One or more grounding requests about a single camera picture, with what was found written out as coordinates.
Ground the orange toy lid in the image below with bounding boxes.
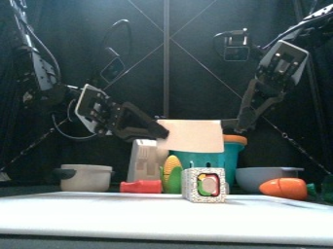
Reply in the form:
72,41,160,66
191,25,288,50
222,133,249,147

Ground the white cutting board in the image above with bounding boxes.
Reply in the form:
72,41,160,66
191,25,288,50
0,191,333,248

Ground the red toy food piece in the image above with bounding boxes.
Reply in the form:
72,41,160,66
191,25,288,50
119,179,164,195

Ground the orange toy carrot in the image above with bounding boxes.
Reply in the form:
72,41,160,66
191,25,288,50
258,177,320,201

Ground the white cardboard sheet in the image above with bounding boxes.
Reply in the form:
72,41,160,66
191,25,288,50
155,119,226,154

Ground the white milk carton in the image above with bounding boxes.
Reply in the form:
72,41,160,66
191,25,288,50
126,138,160,183

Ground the teal toy basket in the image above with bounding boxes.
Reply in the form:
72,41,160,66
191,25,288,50
167,142,247,190

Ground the grey bowl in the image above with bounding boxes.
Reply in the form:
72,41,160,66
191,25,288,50
234,166,306,195

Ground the white toy pot black handle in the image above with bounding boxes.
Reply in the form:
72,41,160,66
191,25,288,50
52,163,116,193

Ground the black camera on mount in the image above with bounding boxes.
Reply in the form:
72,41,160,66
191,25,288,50
213,27,254,63

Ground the toy sushi roll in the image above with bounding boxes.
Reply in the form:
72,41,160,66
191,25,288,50
181,166,230,204

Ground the yellow green toy corn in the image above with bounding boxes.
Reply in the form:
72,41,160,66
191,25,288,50
160,154,185,195

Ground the black webcam with cable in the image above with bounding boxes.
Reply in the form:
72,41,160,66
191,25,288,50
98,18,134,85

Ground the vertical metal frame pole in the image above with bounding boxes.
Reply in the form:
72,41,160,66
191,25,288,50
163,0,171,120

